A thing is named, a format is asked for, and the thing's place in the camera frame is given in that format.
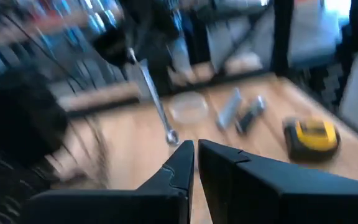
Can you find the silver utility knife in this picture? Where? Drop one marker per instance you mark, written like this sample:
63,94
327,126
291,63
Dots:
228,109

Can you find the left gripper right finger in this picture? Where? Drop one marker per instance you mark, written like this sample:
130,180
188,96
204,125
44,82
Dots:
291,202

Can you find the black utility knife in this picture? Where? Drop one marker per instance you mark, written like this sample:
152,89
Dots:
249,116

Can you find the white tape roll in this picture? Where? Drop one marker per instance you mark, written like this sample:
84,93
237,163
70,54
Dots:
188,119

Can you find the black plastic bin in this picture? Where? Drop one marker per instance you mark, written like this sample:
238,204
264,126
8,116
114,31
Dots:
36,118

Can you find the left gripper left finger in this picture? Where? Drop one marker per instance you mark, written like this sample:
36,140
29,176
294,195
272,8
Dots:
104,208

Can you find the black rounded object at right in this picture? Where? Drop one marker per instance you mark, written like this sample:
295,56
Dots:
312,137

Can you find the silver combination wrench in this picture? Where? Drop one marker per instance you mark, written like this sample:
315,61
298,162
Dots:
154,93

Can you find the light wooden desk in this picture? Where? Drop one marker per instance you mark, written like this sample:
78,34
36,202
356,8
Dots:
104,96

